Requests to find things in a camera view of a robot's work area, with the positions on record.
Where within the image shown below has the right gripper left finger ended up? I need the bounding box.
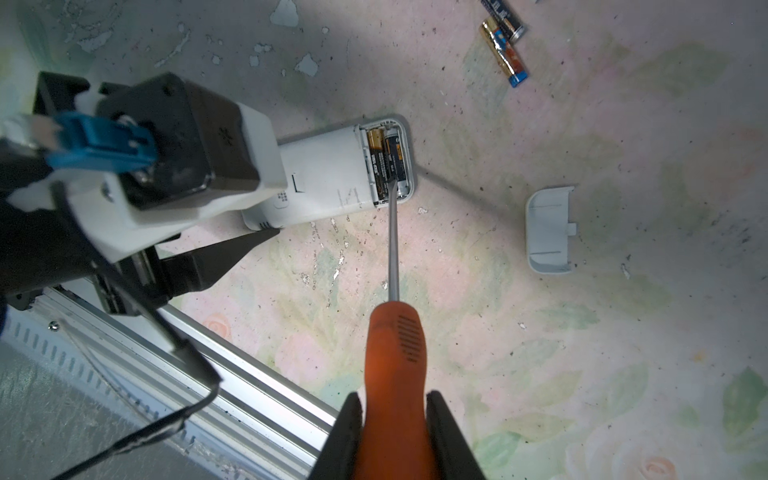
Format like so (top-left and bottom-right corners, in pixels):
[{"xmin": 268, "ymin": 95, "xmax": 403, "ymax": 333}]
[{"xmin": 307, "ymin": 392, "xmax": 363, "ymax": 480}]

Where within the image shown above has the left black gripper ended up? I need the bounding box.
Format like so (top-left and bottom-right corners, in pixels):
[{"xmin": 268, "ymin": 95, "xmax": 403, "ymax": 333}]
[{"xmin": 1, "ymin": 140, "xmax": 280, "ymax": 315}]

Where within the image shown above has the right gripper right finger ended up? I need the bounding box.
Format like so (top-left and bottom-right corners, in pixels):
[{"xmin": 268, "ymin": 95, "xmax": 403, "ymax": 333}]
[{"xmin": 426, "ymin": 390, "xmax": 486, "ymax": 480}]

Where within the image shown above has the orange black screwdriver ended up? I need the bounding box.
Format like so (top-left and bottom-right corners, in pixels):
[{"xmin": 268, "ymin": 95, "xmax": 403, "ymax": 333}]
[{"xmin": 354, "ymin": 180, "xmax": 439, "ymax": 479}]

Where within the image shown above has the grey white remote control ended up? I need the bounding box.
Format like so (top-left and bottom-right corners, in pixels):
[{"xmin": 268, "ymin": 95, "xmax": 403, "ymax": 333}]
[{"xmin": 242, "ymin": 115, "xmax": 417, "ymax": 231}]

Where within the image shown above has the battery in remote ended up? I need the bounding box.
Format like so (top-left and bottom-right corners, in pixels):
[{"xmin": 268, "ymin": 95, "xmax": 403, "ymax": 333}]
[{"xmin": 367, "ymin": 129, "xmax": 389, "ymax": 201}]

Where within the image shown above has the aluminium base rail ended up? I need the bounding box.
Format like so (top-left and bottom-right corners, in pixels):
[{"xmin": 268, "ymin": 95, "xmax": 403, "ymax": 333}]
[{"xmin": 29, "ymin": 287, "xmax": 336, "ymax": 479}]

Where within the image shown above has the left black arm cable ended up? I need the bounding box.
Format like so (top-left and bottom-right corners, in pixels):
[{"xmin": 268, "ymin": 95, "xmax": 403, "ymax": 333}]
[{"xmin": 47, "ymin": 179, "xmax": 223, "ymax": 480}]

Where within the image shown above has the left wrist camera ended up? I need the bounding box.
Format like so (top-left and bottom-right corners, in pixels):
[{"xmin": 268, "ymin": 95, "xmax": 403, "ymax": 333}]
[{"xmin": 8, "ymin": 71, "xmax": 289, "ymax": 265}]

